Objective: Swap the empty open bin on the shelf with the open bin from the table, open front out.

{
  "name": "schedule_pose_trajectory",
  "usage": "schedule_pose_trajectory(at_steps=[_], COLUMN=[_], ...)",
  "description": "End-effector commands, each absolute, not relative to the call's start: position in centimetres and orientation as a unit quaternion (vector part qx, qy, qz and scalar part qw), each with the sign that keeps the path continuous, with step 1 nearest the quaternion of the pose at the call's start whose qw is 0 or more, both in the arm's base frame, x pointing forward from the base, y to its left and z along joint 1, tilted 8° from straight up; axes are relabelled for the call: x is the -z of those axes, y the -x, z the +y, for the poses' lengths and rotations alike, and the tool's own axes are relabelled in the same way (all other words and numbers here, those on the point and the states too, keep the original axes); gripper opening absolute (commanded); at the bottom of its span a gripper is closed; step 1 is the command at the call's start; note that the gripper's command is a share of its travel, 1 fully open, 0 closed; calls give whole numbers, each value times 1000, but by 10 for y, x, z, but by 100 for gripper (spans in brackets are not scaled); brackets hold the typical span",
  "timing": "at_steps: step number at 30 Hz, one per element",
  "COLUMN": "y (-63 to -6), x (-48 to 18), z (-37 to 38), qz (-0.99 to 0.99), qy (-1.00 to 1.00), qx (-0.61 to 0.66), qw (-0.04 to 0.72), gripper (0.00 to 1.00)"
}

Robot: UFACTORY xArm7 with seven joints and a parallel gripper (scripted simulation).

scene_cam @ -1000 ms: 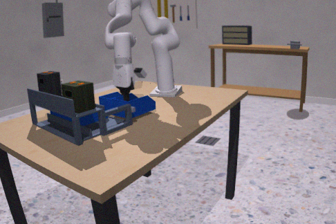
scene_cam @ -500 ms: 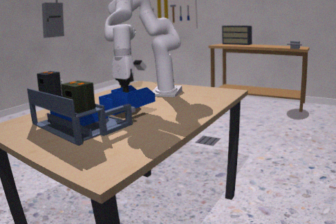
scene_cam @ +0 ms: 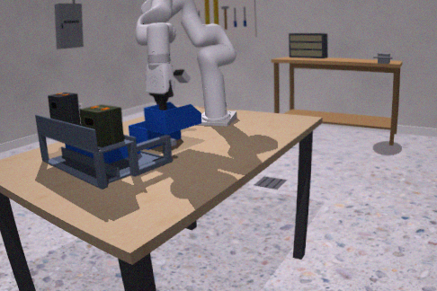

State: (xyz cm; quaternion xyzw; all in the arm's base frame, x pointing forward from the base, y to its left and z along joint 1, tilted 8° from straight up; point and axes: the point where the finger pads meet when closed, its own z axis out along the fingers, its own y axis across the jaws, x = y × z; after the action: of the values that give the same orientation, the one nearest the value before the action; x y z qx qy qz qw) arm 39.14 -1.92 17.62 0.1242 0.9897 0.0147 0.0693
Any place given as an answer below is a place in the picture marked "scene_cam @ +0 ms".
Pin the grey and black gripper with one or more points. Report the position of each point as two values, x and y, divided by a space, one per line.
158 76

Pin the blue bin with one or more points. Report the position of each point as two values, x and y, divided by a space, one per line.
73 148
113 155
171 120
138 130

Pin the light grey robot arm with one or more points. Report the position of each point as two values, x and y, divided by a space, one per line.
155 36

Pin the dark green case with orange latches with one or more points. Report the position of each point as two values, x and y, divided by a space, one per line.
107 123

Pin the black case with orange latches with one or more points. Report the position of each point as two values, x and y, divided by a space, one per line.
64 107

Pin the dark grey shelf rack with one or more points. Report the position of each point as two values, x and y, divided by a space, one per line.
82 166

